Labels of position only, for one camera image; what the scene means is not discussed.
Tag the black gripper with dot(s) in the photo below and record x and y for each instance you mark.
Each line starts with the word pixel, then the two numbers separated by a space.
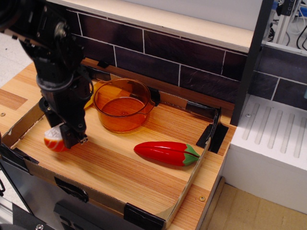
pixel 63 105

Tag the orange white toy sushi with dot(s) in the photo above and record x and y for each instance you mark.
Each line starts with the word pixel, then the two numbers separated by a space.
pixel 53 140

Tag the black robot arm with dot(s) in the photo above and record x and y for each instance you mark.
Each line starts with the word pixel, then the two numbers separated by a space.
pixel 45 36

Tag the transparent orange plastic pot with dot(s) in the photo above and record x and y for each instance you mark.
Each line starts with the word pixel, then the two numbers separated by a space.
pixel 122 104

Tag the cardboard fence with black tape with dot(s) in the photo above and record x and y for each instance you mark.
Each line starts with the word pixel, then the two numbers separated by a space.
pixel 103 181

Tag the yellow toy banana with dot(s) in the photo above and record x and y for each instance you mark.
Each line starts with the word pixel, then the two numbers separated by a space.
pixel 88 104

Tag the black device lower left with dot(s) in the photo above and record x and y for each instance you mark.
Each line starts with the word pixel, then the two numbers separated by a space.
pixel 19 215

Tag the red toy chili pepper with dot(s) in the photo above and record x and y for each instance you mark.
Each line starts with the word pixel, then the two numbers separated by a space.
pixel 174 153

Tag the white ridged sink block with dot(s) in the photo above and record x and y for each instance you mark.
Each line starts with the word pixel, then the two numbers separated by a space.
pixel 267 156

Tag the dark frame wooden shelf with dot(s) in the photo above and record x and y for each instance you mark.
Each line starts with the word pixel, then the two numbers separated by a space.
pixel 206 62

